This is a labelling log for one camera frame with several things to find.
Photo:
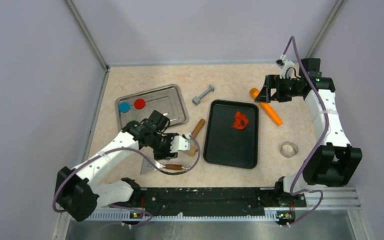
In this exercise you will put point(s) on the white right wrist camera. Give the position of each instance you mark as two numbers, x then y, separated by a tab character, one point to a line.
287	67

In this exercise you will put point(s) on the wooden handled metal scraper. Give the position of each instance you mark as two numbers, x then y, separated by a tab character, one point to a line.
150	165

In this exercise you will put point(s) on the wooden dough roller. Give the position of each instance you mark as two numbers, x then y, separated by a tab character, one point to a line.
193	149

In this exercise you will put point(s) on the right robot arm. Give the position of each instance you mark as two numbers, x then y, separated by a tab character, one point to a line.
333	160

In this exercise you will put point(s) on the grey toy block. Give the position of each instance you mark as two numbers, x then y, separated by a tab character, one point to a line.
197	99

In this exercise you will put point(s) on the blue dough disc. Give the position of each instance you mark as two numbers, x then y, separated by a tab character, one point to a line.
124	107

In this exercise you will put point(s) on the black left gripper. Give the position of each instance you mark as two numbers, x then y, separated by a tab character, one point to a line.
165	154

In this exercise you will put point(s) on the orange toy carrot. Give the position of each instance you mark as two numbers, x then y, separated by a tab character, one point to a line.
267	108

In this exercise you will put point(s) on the red dough disc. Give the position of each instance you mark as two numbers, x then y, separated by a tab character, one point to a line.
139	103

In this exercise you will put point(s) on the orange-red dough scrap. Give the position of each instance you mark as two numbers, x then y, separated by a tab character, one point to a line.
240	121

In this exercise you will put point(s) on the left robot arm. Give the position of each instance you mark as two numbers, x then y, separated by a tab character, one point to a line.
78	190

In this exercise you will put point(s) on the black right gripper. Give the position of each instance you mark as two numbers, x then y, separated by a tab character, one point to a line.
272	81

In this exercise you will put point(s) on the black baking tray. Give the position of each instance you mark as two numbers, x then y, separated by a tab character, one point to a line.
229	146

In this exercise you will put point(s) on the silver metal tray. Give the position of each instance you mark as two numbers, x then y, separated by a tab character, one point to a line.
167	100

